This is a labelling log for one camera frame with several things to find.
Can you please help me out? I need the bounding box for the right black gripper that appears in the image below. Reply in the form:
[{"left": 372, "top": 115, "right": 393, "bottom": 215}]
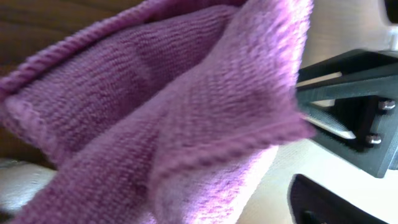
[{"left": 297, "top": 49, "right": 397, "bottom": 179}]

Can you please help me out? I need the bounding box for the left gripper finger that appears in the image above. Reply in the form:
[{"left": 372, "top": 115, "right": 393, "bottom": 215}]
[{"left": 288, "top": 174, "right": 387, "bottom": 224}]

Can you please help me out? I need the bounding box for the purple microfiber cloth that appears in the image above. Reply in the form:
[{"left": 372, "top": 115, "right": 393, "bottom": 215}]
[{"left": 1, "top": 0, "right": 313, "bottom": 224}]

